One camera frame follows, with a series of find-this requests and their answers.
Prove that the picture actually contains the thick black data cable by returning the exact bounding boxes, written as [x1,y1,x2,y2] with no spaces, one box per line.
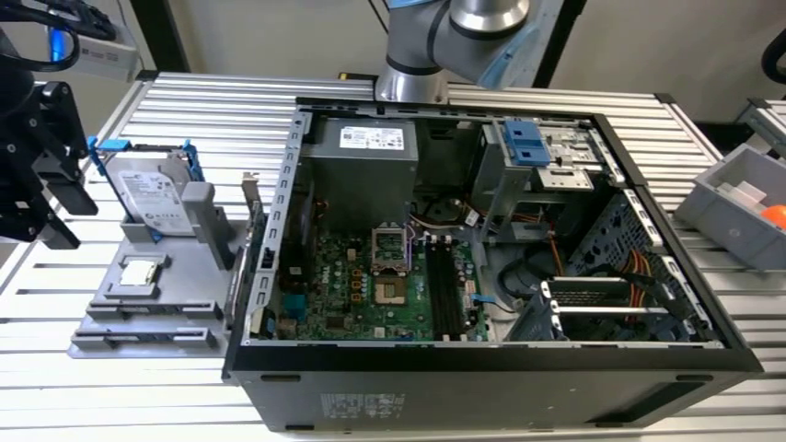
[498,255,548,301]

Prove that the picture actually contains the small aluminium side table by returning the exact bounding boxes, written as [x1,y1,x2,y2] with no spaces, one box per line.
[732,96,786,160]

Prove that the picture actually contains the grey plastic bin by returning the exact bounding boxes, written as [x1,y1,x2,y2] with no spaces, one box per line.
[672,142,786,277]

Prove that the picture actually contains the blue plastic drive latch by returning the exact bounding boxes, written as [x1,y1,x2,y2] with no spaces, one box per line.
[500,120,552,168]

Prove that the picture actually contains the hard disk in blue carrier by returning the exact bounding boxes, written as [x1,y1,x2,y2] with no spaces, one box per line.
[84,135,208,243]

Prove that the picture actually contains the power supply wire bundle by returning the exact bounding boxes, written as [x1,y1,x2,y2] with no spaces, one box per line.
[408,212,471,232]

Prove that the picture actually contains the grey power supply unit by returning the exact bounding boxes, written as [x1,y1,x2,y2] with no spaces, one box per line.
[299,117,420,231]

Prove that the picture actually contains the black RAM slot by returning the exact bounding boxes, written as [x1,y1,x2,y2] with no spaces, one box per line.
[434,243,452,336]
[448,243,467,336]
[440,243,459,336]
[427,243,446,336]

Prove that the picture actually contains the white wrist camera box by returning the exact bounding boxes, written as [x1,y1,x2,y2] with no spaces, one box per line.
[47,17,141,85]

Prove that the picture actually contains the CPU socket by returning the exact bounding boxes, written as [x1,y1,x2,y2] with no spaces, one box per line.
[372,274,411,306]

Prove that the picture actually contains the round black case speaker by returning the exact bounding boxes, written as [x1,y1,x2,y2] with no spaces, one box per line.
[426,196,471,227]

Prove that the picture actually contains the black frame post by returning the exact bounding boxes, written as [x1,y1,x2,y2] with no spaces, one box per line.
[125,0,191,74]
[531,0,588,89]

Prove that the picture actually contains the black cable with blue tab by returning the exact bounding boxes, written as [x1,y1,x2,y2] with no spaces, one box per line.
[470,293,523,310]

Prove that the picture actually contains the black open PC case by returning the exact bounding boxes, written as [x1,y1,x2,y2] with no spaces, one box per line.
[220,96,766,434]

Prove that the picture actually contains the green Dell motherboard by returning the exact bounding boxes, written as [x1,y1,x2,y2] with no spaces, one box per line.
[269,220,492,344]

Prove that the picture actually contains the disk bay with silver rails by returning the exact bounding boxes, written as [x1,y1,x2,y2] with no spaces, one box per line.
[508,273,674,343]

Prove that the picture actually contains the silver drive bay cage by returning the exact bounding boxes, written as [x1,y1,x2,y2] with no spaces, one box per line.
[531,117,627,194]

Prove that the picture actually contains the metal socket cover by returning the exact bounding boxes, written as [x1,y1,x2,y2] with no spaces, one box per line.
[371,221,409,276]

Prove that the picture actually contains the silver CPU chip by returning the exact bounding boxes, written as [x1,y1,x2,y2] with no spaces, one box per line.
[119,260,160,285]

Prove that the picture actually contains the graphics card with metal bracket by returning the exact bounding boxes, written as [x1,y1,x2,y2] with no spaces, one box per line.
[223,170,271,323]

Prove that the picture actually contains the white block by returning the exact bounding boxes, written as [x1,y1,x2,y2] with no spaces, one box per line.
[715,180,768,204]

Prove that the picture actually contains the orange ball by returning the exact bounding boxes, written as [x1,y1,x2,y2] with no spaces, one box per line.
[758,204,786,230]

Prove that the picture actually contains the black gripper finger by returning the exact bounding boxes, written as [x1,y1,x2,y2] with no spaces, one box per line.
[0,197,83,252]
[33,81,100,216]

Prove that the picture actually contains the orange yellow power wires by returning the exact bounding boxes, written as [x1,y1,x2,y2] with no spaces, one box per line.
[616,250,656,310]

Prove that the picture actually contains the black curved hose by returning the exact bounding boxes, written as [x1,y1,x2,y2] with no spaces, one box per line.
[759,34,786,85]

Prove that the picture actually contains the thin orange wire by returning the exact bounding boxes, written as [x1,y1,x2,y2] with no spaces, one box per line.
[547,232,564,277]

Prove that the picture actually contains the grey parts rack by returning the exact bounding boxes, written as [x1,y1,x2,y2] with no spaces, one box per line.
[65,181,247,360]

